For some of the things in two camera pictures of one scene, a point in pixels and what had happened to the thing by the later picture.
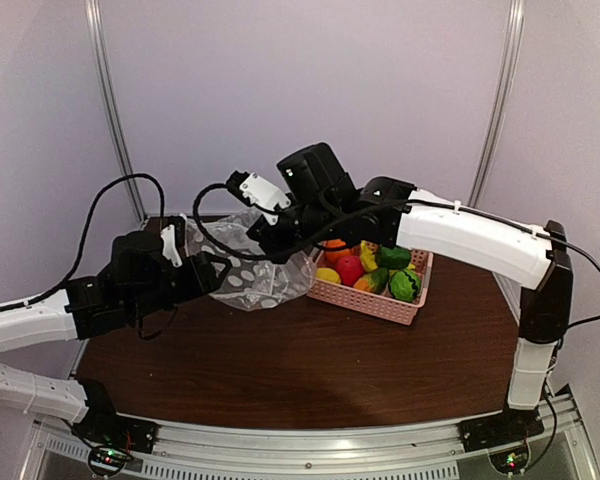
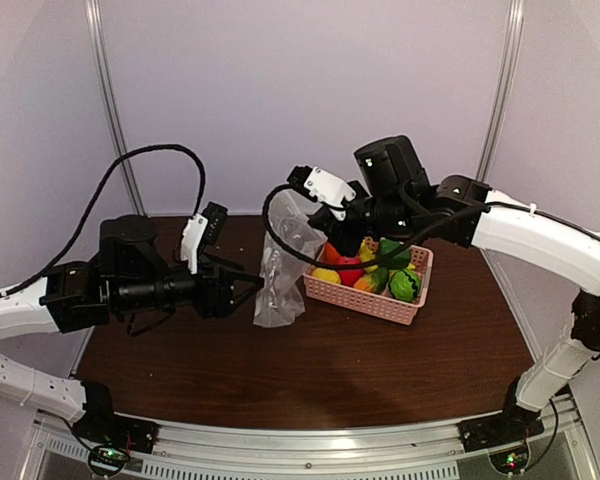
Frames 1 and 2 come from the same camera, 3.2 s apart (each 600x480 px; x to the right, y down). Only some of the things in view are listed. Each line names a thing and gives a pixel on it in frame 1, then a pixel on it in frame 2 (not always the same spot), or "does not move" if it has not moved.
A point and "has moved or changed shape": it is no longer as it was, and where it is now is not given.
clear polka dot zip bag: [254, 283] has moved or changed shape
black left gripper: [201, 277] -> [220, 303]
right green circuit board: [511, 461] does not move
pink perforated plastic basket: [379, 305] does not move
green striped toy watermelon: [404, 285] does not move
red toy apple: [349, 269] does not move
